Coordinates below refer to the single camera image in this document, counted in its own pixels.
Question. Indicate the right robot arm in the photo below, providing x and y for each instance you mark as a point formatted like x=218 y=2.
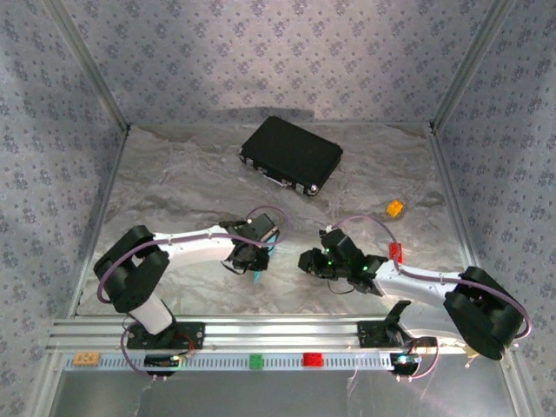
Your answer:
x=417 y=282

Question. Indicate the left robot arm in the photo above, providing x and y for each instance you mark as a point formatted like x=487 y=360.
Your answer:
x=195 y=247

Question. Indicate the small red toy brick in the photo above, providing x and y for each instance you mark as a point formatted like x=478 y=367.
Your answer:
x=395 y=253

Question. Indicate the yellow toy brick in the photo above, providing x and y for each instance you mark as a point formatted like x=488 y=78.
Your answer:
x=395 y=208

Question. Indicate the black hard case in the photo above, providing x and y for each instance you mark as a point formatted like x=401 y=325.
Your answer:
x=291 y=152

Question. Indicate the large red toy brick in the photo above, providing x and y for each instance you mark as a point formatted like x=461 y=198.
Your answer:
x=313 y=359

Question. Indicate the green toy brick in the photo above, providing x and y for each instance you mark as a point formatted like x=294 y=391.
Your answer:
x=256 y=361

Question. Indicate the grey metal panel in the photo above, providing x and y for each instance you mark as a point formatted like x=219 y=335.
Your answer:
x=278 y=395

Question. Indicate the yellow tape piece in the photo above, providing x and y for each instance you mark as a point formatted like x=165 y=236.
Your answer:
x=471 y=354

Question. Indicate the orange toy brick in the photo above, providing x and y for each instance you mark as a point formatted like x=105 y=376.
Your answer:
x=87 y=359

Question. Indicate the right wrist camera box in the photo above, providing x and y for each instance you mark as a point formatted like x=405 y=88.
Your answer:
x=326 y=229

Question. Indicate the aluminium mounting rail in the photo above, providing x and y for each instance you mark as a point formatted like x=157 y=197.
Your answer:
x=282 y=334

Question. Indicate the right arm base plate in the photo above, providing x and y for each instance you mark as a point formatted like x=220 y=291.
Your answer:
x=368 y=336

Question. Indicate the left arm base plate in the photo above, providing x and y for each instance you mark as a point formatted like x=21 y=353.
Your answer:
x=191 y=336

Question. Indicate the aluminium table side rail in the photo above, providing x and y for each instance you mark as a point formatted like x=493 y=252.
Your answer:
x=113 y=174
x=444 y=174

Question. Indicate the aluminium frame post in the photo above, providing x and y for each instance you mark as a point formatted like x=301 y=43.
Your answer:
x=87 y=69
x=473 y=65

